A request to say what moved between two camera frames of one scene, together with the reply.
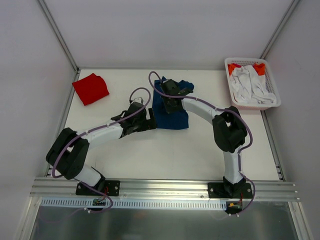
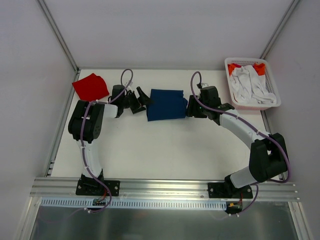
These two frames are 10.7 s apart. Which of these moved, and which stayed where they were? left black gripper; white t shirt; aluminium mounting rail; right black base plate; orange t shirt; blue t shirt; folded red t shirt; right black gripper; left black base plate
Moved: left black gripper; right black gripper; blue t shirt
Stayed: aluminium mounting rail; white t shirt; folded red t shirt; left black base plate; right black base plate; orange t shirt
